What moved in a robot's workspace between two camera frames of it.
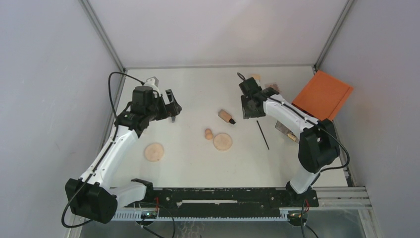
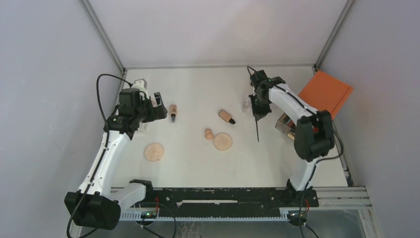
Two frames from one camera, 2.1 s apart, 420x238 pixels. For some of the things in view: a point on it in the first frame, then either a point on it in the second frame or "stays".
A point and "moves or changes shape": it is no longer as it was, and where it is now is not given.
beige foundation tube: (225, 116) stays
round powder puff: (223, 142) stays
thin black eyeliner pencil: (262, 134) moves or changes shape
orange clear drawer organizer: (322, 98) stays
